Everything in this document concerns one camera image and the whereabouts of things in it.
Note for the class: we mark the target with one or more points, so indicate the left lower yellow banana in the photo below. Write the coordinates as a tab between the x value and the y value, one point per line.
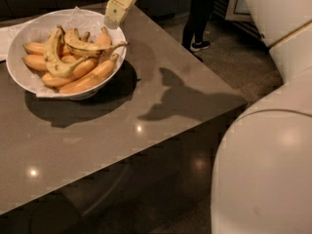
35	62

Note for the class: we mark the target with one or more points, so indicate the front long yellow banana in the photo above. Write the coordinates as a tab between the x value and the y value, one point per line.
92	79

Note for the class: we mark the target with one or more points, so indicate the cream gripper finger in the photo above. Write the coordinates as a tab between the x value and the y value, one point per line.
116	11

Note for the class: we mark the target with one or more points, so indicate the white napkin on table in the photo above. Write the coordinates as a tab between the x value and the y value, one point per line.
8	31

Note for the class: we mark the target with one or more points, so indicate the curved spotted yellow banana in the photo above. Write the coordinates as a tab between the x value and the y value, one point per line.
51	55

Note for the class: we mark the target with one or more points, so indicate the dark spotted top banana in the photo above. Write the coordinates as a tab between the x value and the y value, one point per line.
88	49

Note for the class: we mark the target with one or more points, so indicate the left upper yellow banana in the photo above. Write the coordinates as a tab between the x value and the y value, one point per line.
34	48

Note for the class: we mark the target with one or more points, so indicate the back right yellow banana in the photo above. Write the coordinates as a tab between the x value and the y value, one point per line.
104	38

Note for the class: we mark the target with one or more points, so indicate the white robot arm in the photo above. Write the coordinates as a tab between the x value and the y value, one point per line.
262	176

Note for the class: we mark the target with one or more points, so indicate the person legs black pants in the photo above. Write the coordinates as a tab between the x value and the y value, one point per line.
193	32

